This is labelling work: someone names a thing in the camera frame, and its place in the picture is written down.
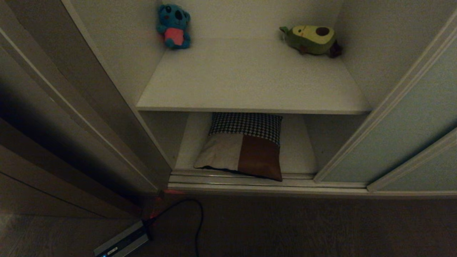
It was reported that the white wardrobe shelf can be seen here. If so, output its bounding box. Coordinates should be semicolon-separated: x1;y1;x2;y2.
136;37;372;115

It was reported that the metal sliding door track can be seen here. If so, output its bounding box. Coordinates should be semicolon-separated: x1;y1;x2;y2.
167;170;457;199

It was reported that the white wardrobe cabinet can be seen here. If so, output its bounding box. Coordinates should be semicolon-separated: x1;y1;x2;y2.
61;0;457;179

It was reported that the brown wooden door panel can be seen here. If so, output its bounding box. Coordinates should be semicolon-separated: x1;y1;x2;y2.
0;0;172;219

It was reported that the frosted glass sliding wardrobe door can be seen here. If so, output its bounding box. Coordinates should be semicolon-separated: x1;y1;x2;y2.
313;7;457;184
367;128;457;193

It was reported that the patchwork houndstooth brown pillow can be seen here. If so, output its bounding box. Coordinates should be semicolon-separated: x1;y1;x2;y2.
194;112;283;182

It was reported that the blue plush koala toy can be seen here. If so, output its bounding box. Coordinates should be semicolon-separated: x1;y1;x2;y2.
156;4;191;50

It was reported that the green avocado plush toy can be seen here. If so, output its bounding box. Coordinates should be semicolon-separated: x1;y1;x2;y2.
279;25;343;59

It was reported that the grey flat electronic box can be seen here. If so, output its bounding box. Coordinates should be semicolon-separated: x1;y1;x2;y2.
93;220;152;257

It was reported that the black cable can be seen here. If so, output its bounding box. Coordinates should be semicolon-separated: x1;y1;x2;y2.
143;198;205;257

